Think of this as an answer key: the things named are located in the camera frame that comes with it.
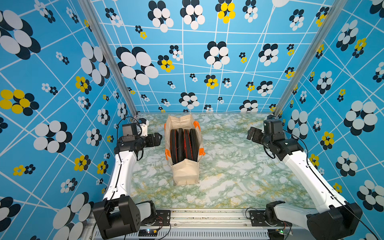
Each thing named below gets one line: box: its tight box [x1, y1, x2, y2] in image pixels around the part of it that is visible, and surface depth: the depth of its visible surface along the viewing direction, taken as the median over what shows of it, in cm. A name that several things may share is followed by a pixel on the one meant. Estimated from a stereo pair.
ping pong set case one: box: [189, 128, 200, 162], surface depth 82 cm
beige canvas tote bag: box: [164, 114, 205, 186], surface depth 80 cm
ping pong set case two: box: [183, 129, 193, 161], surface depth 84 cm
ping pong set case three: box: [178, 128, 185, 163], surface depth 85 cm
